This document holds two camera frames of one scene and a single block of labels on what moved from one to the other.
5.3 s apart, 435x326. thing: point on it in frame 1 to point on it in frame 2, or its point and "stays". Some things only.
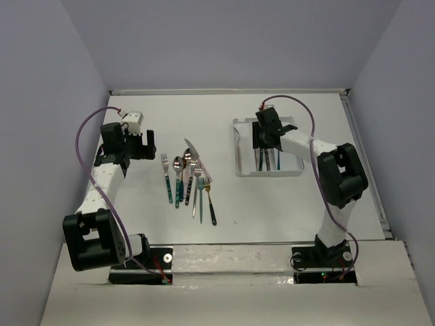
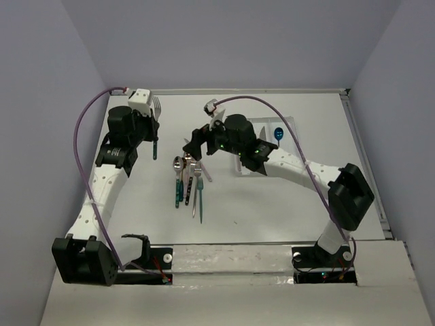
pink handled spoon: (187, 155) stays
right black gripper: (257, 142) to (194, 145)
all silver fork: (198, 171) stays
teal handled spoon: (177, 164) stays
